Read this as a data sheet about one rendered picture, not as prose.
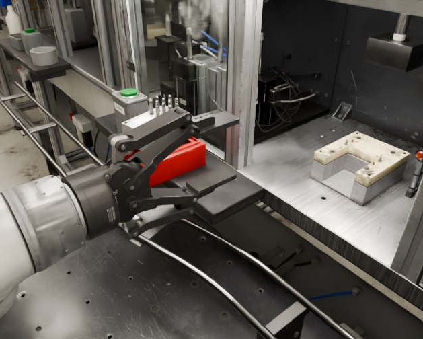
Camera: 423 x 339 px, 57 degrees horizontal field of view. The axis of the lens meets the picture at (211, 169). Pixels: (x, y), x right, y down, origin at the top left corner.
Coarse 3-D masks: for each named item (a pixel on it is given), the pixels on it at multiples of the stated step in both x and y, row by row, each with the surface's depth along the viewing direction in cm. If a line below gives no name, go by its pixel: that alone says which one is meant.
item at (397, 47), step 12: (396, 24) 70; (408, 24) 69; (372, 36) 72; (384, 36) 72; (396, 36) 70; (372, 48) 72; (384, 48) 70; (396, 48) 69; (408, 48) 67; (420, 48) 68; (372, 60) 73; (384, 60) 71; (396, 60) 69; (408, 60) 68; (420, 60) 70
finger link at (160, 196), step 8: (152, 192) 49; (160, 192) 50; (168, 192) 50; (176, 192) 51; (184, 192) 52; (128, 200) 45; (136, 200) 45; (144, 200) 46; (152, 200) 47; (160, 200) 49; (168, 200) 49; (176, 200) 50; (184, 200) 51; (192, 200) 52; (136, 208) 46; (144, 208) 47
